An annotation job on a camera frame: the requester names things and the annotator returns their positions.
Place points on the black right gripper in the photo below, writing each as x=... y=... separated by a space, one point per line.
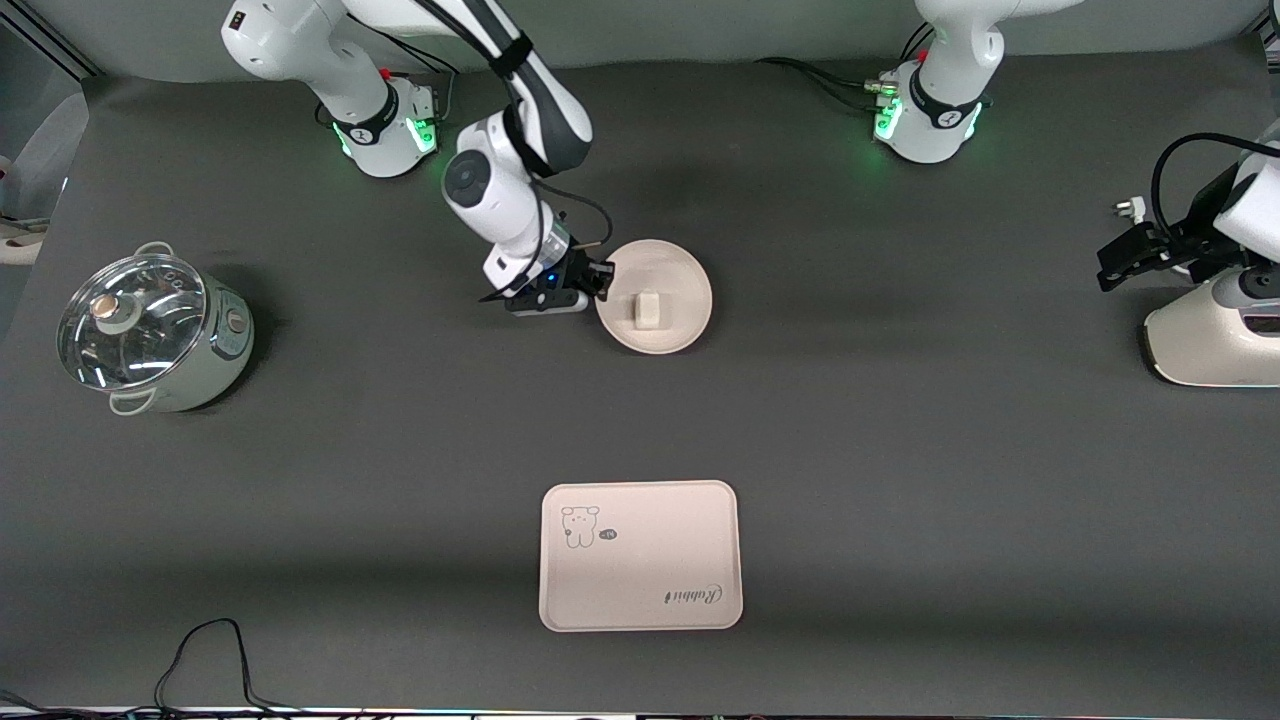
x=577 y=268

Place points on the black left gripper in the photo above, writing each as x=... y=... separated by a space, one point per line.
x=1178 y=243

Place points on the small white bun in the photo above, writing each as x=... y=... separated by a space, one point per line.
x=648 y=310

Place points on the round beige plate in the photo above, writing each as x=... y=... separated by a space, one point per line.
x=680 y=300

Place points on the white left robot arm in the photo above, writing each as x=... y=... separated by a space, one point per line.
x=945 y=100

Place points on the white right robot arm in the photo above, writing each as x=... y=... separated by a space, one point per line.
x=500 y=190

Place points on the beige tray with bear print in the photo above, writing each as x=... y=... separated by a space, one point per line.
x=640 y=556

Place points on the cream toaster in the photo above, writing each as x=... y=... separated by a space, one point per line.
x=1200 y=345

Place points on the pale green electric pot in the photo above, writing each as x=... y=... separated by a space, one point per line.
x=215 y=370

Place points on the beige object beside table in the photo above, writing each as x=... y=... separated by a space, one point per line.
x=20 y=243

